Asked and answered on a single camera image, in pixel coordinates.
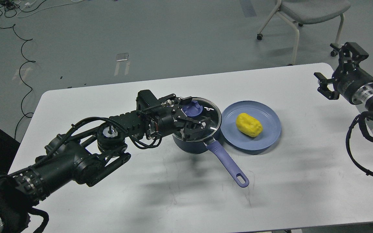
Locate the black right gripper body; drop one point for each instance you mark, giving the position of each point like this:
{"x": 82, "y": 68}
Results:
{"x": 352, "y": 84}

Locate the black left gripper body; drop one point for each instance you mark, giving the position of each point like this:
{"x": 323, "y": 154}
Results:
{"x": 167, "y": 122}

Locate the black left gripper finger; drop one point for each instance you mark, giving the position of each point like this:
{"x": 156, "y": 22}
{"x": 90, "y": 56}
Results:
{"x": 176, "y": 104}
{"x": 193, "y": 129}

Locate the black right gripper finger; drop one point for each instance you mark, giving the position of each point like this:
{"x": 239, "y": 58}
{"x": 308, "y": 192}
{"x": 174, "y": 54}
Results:
{"x": 323, "y": 86}
{"x": 350, "y": 55}

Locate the glass lid purple knob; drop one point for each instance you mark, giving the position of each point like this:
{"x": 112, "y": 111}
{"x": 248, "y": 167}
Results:
{"x": 203, "y": 107}

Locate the yellow potato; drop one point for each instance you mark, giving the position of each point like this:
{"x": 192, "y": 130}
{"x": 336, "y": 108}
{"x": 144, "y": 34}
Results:
{"x": 248, "y": 125}

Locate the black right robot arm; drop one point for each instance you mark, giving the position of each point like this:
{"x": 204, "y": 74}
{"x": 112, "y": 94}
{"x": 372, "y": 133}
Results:
{"x": 365, "y": 122}

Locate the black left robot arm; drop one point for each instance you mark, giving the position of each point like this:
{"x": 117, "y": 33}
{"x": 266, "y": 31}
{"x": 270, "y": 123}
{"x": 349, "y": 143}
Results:
{"x": 91, "y": 150}

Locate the blue plate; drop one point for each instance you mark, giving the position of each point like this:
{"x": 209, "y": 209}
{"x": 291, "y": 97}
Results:
{"x": 268, "y": 118}

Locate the grey office chair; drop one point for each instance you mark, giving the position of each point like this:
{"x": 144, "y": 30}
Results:
{"x": 307, "y": 12}

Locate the dark blue saucepan purple handle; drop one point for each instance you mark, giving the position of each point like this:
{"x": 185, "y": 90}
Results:
{"x": 214, "y": 146}

